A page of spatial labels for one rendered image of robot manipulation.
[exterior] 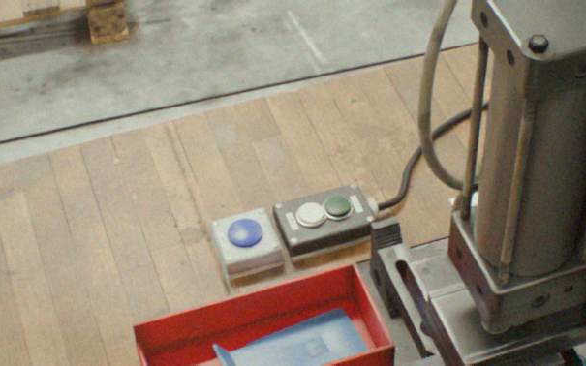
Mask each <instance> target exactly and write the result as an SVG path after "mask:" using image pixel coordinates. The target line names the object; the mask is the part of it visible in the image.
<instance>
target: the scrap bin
mask: <svg viewBox="0 0 586 366"><path fill-rule="evenodd" d="M335 308H337V309H340V308H342V309H343V310H344V312H345V313H347V315H348V316H349V318H350V320H351V321H352V323H353V324H354V327H355V329H356V331H357V332H358V334H359V335H360V337H361V339H362V340H363V342H364V343H365V345H366V347H367V348H368V351H363V352H362V353H359V354H356V355H353V356H348V357H345V358H341V359H338V360H335V361H331V362H328V363H325V364H321V365H318V366H394V353H395V345H394V343H393V341H392V339H391V337H390V335H389V332H388V330H387V327H386V324H385V322H384V320H383V318H382V316H381V314H380V312H379V310H378V307H377V305H376V303H375V300H374V298H373V296H372V294H371V292H370V290H369V289H368V287H367V284H365V282H364V280H363V278H362V275H361V273H360V271H359V269H358V267H357V265H356V263H355V261H353V262H349V263H346V264H341V265H338V266H334V267H331V268H328V269H325V270H320V271H317V272H313V273H310V274H306V276H301V277H298V278H294V279H291V280H288V281H285V282H280V283H277V284H273V285H270V286H266V287H263V288H258V289H255V290H249V291H245V292H243V293H238V294H234V295H231V296H227V297H224V298H220V299H216V300H212V302H209V303H205V304H202V305H199V306H196V307H191V308H188V309H184V310H181V311H177V312H174V313H170V314H165V315H162V316H159V317H156V318H152V319H149V320H143V321H138V322H135V323H132V327H133V332H134V337H135V342H136V343H137V348H138V353H139V359H140V363H141V366H223V364H222V362H221V361H220V359H219V357H218V355H217V352H216V350H215V349H214V347H212V346H213V345H215V344H216V345H218V346H220V347H221V348H223V349H224V350H226V351H228V353H230V352H232V351H234V350H238V349H240V348H243V347H245V346H246V344H247V343H250V342H252V341H255V340H257V339H260V338H262V337H265V336H267V335H270V334H272V333H274V332H277V331H279V330H283V329H285V328H288V327H290V326H293V325H295V324H298V323H300V322H301V321H303V320H308V319H310V318H313V317H314V316H316V315H319V314H321V313H325V312H327V311H330V310H332V309H335Z"/></svg>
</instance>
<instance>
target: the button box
mask: <svg viewBox="0 0 586 366"><path fill-rule="evenodd" d="M471 115H472V108H469V109H467V110H465V111H463V112H460V113H458V114H456V115H454V116H453V117H451V118H450V119H449V120H447V121H446V122H444V123H443V124H441V125H440V126H439V127H437V128H436V130H435V131H434V132H432V133H431V138H432V140H434V139H435V138H436V137H437V136H439V135H440V134H441V133H442V132H444V131H445V130H447V129H448V127H450V126H451V125H453V124H455V123H456V122H458V121H460V120H463V119H465V118H467V117H469V116H471ZM421 154H422V152H421V147H420V146H419V147H418V148H417V149H416V152H415V153H414V155H413V156H412V158H411V159H410V161H409V162H407V164H406V165H405V167H404V169H403V174H402V180H401V185H400V189H399V191H398V193H397V196H396V197H395V198H392V199H390V200H387V201H384V202H380V203H376V201H375V200H374V199H373V198H369V199H368V200H366V198H365V196H364V195H363V194H362V192H361V190H360V189H359V187H358V185H357V183H353V184H349V185H345V186H341V187H337V188H333V189H330V190H326V191H321V192H319V193H318V194H314V195H311V196H307V197H304V198H296V199H293V200H289V201H285V202H281V203H277V204H274V205H273V206H272V210H273V219H274V225H275V227H276V229H277V231H278V235H279V237H280V239H281V242H282V244H284V246H285V248H286V251H287V253H288V256H289V259H290V261H291V262H296V261H299V260H303V259H309V258H312V257H316V256H319V255H322V254H324V253H328V252H331V251H335V250H338V249H342V248H346V247H350V246H353V245H356V244H360V243H363V242H368V241H371V224H373V223H376V222H377V221H376V220H377V219H379V211H380V210H383V209H387V208H390V207H392V206H394V205H396V204H398V203H399V202H400V201H401V200H402V199H403V198H404V196H405V195H406V191H407V188H409V183H410V176H411V173H412V169H413V167H414V165H415V164H416V161H417V160H418V159H419V157H420V156H421ZM332 197H342V198H346V199H347V200H348V201H349V202H350V205H351V210H350V212H349V214H348V215H346V216H345V217H340V218H334V217H331V216H329V215H328V214H327V212H326V210H325V203H326V201H327V200H328V199H329V198H332ZM306 203H316V204H318V205H319V206H320V207H321V208H323V209H324V219H323V220H321V221H320V222H319V223H317V224H315V225H307V224H305V223H303V222H300V220H299V219H298V209H299V208H300V206H303V205H304V204H306Z"/></svg>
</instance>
